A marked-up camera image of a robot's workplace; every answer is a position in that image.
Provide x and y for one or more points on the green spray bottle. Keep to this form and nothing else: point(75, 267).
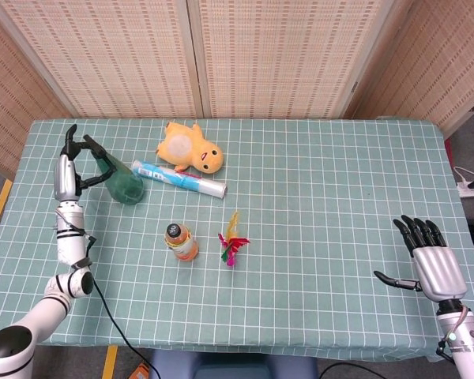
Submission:
point(126, 187)

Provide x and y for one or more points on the yellow plush duck toy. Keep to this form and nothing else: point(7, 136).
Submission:
point(193, 152)

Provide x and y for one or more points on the green checkered tablecloth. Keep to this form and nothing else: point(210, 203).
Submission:
point(320, 217)

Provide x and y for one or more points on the metal screen hinge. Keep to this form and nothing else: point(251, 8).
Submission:
point(355, 87)

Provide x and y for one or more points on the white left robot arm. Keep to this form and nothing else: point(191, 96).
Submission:
point(69, 241)

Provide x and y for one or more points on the colourful feather shuttlecock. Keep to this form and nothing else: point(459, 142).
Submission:
point(231, 242)

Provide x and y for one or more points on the orange juice bottle black cap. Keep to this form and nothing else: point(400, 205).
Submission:
point(183, 248)

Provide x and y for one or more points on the blue white plastic bag roll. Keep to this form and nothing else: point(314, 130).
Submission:
point(174, 177)

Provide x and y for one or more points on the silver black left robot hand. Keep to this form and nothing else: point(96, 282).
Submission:
point(66, 177)

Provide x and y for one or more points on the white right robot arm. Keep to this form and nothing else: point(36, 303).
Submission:
point(468, 347)

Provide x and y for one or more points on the white power strip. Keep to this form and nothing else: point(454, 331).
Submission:
point(469, 192)

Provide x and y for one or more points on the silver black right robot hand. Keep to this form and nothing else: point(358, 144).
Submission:
point(440, 272)

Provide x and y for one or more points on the orange object on floor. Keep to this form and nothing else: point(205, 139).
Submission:
point(140, 372)

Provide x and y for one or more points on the bamboo folding screen panel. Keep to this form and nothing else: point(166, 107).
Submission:
point(280, 55)
point(430, 63)
point(12, 98)
point(114, 55)

